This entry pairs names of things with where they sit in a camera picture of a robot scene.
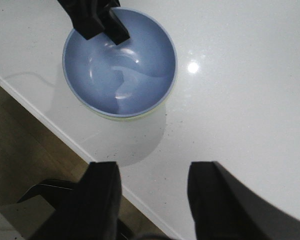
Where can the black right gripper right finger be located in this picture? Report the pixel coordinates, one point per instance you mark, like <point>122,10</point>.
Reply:
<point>224,209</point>

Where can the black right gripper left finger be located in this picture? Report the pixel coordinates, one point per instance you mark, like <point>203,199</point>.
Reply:
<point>91,210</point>

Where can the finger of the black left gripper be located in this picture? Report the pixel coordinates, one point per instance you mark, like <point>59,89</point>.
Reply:
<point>113,27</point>
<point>84,17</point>

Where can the blue bowl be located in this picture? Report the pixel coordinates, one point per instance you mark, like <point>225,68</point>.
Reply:
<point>122,79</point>

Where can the green bowl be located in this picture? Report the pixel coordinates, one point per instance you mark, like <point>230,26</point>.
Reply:
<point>126,118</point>

